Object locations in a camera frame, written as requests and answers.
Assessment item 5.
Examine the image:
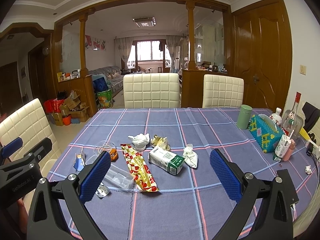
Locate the blue small carton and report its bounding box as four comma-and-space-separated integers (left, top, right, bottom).
73, 153, 85, 172

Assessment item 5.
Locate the white tissue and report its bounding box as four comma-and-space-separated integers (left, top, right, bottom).
128, 133, 150, 152
183, 144, 198, 168

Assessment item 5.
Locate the clear round plastic lid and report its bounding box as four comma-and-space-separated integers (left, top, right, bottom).
93, 140, 116, 155

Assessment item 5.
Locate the green white milk carton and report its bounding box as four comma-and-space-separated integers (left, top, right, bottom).
148, 146, 184, 176

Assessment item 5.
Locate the orange peel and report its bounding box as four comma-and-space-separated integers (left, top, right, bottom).
109, 148, 118, 162

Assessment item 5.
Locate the clear plastic tray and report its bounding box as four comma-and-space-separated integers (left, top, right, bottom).
85, 154, 135, 190

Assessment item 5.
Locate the red gold snack wrapper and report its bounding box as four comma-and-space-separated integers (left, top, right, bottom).
120, 144, 159, 192

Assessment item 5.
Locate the silver foil wrapper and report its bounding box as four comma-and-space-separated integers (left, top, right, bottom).
95, 183, 110, 199

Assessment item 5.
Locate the person's left hand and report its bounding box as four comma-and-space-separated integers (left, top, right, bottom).
17, 199, 28, 233

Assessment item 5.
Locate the cream chair left side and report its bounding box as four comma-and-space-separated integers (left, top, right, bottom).
0, 99, 61, 177

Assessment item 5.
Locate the cream chair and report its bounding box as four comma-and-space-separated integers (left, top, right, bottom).
123, 73, 181, 108
202, 74, 244, 108
0, 99, 61, 177

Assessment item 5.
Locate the red bag on floor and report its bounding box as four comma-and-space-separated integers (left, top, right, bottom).
43, 99, 65, 114

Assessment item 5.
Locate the pink bottle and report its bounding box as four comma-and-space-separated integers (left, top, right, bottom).
282, 139, 296, 161

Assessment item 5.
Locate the teal beaded tissue box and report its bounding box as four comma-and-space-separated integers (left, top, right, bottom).
248, 114, 284, 153

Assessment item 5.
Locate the cardboard boxes pile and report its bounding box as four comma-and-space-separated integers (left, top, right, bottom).
51, 90, 89, 126

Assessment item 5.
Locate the small green white carton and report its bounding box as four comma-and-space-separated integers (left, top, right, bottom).
273, 134, 292, 163

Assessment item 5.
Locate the small white paper scrap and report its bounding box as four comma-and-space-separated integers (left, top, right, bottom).
305, 165, 312, 175

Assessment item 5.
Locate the green cylindrical canister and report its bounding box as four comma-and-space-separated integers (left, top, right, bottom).
236, 105, 253, 129

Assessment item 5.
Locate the white ceramic bottle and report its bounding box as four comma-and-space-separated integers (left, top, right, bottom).
269, 107, 282, 127

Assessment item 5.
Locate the glass liquor bottle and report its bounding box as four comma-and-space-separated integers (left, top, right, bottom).
282, 92, 301, 137

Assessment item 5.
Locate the wooden partition cabinet left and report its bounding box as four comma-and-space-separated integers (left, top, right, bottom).
51, 8, 98, 117

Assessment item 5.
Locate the wooden partition cabinet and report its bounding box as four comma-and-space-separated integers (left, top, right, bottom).
177, 0, 235, 108
51, 8, 98, 117

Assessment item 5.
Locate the blue plaid tablecloth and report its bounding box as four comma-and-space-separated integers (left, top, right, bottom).
48, 108, 319, 239

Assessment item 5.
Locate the green colourful bag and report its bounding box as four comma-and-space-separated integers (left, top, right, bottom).
97, 89, 113, 108

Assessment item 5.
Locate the cream chair far right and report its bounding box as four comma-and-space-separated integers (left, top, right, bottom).
202, 74, 244, 108

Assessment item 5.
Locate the black cloth item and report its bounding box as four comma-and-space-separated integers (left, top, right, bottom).
302, 102, 320, 132

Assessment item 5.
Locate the grey sofa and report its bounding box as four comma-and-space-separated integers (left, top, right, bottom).
88, 66, 124, 97

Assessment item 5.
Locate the wooden partition cabinet right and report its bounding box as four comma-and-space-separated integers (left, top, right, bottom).
177, 0, 235, 108

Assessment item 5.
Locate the cream chair far centre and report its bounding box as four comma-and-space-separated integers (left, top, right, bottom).
123, 73, 181, 108

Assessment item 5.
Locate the window with curtains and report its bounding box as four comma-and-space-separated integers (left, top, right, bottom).
114, 35, 182, 74

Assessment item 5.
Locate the wooden double door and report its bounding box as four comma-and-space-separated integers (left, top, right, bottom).
232, 0, 292, 111

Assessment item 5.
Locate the ceiling lamp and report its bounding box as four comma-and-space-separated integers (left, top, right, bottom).
132, 17, 156, 28

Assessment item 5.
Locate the wall light switch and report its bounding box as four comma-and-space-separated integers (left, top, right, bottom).
299, 65, 306, 75

